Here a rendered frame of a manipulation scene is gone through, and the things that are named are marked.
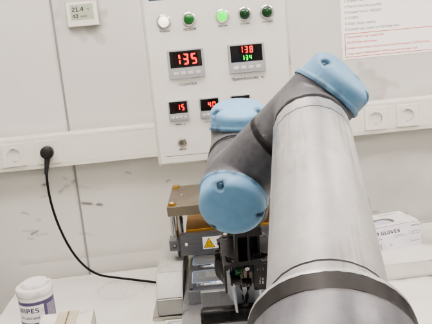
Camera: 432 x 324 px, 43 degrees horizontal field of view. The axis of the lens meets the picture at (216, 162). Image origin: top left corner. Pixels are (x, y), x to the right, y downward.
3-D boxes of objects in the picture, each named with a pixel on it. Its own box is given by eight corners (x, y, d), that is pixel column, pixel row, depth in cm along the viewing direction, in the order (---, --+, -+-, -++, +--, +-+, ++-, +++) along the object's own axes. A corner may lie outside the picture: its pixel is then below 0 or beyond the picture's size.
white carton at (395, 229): (332, 245, 168) (331, 222, 167) (398, 232, 174) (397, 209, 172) (352, 258, 157) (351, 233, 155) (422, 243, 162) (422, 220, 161)
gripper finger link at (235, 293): (230, 333, 85) (227, 288, 80) (225, 306, 90) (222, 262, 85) (250, 332, 85) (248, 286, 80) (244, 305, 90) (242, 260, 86)
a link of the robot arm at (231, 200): (245, 145, 55) (251, 101, 65) (180, 213, 60) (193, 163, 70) (304, 189, 57) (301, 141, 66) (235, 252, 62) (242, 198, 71)
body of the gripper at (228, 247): (224, 297, 79) (218, 229, 73) (217, 259, 86) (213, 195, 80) (276, 292, 79) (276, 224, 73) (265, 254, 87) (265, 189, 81)
